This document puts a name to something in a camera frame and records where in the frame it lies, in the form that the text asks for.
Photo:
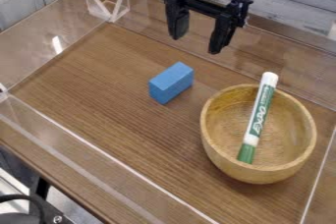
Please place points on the clear acrylic front wall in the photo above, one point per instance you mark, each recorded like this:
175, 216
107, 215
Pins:
108, 186

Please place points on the blue rectangular block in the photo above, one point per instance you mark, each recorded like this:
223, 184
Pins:
171, 82

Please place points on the green Expo marker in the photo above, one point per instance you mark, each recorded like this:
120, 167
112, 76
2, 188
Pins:
262, 105

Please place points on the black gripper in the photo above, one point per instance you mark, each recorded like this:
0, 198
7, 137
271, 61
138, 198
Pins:
232, 12

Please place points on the clear acrylic corner bracket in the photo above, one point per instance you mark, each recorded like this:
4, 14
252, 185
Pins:
108, 10

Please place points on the black table leg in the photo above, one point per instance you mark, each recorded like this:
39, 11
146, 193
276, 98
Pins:
43, 187

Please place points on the brown wooden bowl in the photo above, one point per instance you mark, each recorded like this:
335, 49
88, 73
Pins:
258, 144

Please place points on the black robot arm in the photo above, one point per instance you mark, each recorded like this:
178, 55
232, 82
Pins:
228, 12

